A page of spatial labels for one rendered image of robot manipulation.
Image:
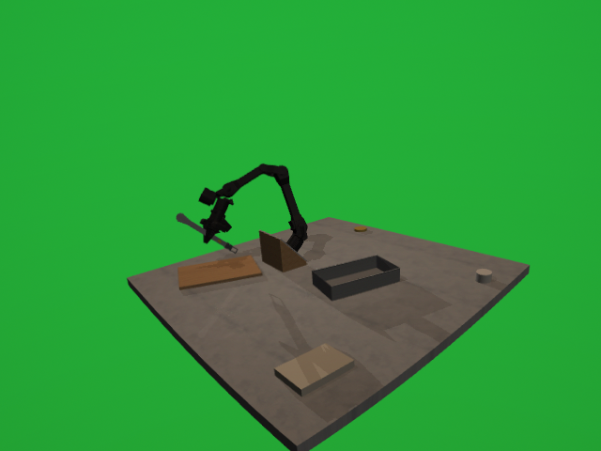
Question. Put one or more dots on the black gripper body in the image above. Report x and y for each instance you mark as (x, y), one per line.
(214, 220)

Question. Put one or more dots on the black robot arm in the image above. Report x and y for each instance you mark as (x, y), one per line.
(280, 173)

